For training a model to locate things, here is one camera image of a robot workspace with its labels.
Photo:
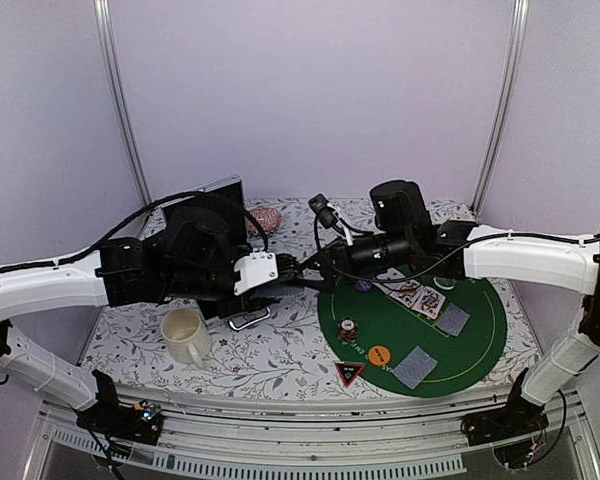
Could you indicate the red black poker chip stack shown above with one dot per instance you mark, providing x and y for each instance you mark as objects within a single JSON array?
[{"x": 348, "y": 330}]

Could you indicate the cream ceramic mug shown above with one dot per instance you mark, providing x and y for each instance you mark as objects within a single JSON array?
[{"x": 186, "y": 337}]

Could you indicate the aluminium frame rail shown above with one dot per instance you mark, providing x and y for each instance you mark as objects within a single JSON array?
[{"x": 216, "y": 437}]

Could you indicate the white floral tablecloth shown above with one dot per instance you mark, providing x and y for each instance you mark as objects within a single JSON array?
[{"x": 285, "y": 357}]

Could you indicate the face-down card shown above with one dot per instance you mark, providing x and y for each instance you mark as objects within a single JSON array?
[{"x": 453, "y": 320}]

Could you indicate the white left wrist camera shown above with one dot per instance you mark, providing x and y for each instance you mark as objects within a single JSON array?
[{"x": 254, "y": 270}]

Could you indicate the green round poker mat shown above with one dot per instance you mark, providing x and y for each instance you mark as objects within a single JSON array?
[{"x": 463, "y": 361}]

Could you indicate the blue playing card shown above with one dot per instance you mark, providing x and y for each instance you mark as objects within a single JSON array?
[
  {"x": 421, "y": 365},
  {"x": 402, "y": 373}
]

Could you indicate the face-up court card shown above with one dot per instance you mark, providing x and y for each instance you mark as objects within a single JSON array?
[
  {"x": 429, "y": 303},
  {"x": 407, "y": 293}
]

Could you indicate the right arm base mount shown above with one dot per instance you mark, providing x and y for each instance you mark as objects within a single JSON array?
[{"x": 509, "y": 421}]

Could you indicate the right aluminium post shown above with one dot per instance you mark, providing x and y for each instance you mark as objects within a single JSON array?
[{"x": 511, "y": 67}]

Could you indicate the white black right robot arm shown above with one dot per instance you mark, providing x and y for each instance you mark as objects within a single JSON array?
[{"x": 460, "y": 250}]

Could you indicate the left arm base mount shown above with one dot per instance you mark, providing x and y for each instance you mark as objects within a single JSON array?
[{"x": 141, "y": 423}]

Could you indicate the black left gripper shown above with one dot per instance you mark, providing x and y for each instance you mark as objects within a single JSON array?
[{"x": 244, "y": 305}]

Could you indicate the clear glass dealer button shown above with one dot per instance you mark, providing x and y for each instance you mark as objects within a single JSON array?
[{"x": 446, "y": 284}]

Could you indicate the purple small blind button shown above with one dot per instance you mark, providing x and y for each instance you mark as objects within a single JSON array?
[{"x": 363, "y": 286}]

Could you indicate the orange big blind button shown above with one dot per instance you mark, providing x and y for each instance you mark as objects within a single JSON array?
[{"x": 379, "y": 356}]

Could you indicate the aluminium post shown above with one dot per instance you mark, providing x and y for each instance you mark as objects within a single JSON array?
[
  {"x": 104, "y": 24},
  {"x": 511, "y": 67}
]

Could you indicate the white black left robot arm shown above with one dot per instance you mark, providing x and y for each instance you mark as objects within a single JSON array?
[{"x": 115, "y": 271}]

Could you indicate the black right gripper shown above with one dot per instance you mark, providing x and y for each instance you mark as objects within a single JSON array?
[{"x": 330, "y": 267}]

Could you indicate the left aluminium post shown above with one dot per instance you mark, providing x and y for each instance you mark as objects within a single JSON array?
[{"x": 104, "y": 24}]

